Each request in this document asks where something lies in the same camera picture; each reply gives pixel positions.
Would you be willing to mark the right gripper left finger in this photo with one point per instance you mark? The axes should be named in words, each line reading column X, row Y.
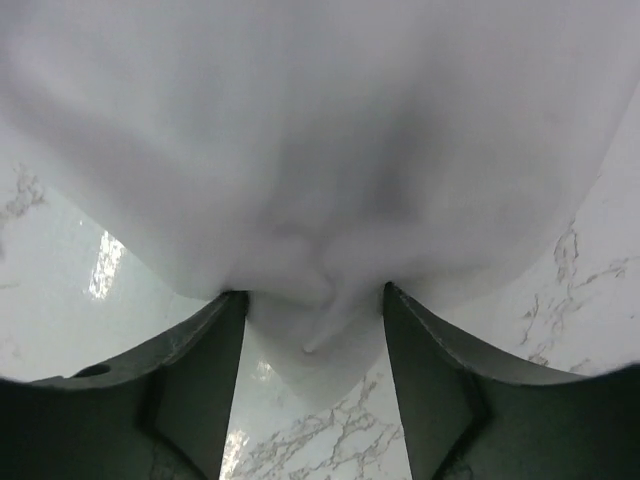
column 160, row 410

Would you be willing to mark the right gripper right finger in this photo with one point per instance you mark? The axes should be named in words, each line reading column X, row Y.
column 472, row 411

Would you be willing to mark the white t shirt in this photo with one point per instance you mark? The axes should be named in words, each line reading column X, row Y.
column 310, row 152

